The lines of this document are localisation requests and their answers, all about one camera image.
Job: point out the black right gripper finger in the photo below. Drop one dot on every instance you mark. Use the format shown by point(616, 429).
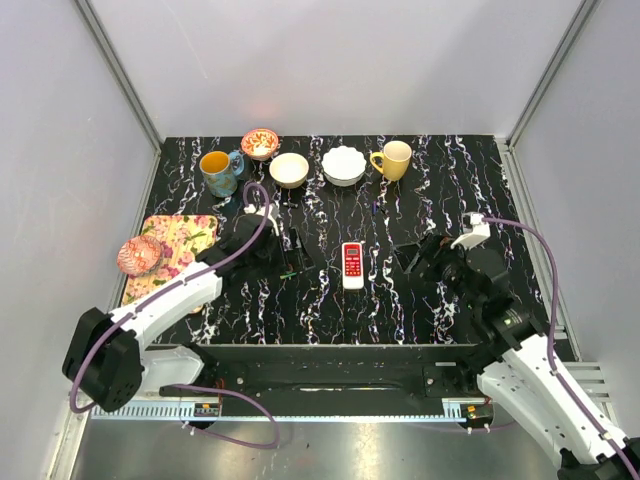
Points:
point(432, 239)
point(412, 257)

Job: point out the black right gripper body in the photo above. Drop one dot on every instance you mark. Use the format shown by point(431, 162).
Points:
point(446, 265)

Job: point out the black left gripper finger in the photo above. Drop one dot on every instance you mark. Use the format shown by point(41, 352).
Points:
point(297, 262)
point(294, 243)

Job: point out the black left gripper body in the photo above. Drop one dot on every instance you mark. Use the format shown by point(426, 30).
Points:
point(270, 261)

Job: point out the white red remote control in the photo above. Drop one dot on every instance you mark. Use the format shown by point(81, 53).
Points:
point(352, 266)

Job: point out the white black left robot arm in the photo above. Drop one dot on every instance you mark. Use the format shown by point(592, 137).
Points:
point(109, 358)

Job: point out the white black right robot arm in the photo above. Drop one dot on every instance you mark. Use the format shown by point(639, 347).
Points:
point(515, 365)

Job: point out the cream round bowl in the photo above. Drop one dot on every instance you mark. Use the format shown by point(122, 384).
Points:
point(289, 170)

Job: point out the floral wooden tray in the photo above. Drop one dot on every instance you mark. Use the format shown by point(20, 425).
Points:
point(181, 237)

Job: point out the white scalloped bowl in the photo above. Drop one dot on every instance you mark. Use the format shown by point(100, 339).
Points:
point(343, 166)

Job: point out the yellow mug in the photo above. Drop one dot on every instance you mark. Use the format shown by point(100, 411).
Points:
point(393, 160)

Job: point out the blue floral mug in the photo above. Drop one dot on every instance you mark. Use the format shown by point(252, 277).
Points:
point(221, 171)

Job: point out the orange patterned small bowl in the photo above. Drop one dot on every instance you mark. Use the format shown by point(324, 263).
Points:
point(260, 143)

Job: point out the red patterned bowl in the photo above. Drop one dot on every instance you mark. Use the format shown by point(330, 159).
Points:
point(139, 255)

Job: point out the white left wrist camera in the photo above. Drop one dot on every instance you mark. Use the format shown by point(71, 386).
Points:
point(259, 213)

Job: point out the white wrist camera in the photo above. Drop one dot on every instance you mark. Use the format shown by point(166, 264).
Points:
point(475, 231)
point(259, 213)

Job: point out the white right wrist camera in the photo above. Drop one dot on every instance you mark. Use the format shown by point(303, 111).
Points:
point(475, 231)

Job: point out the aluminium frame post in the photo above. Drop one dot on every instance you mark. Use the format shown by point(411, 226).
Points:
point(111, 58)

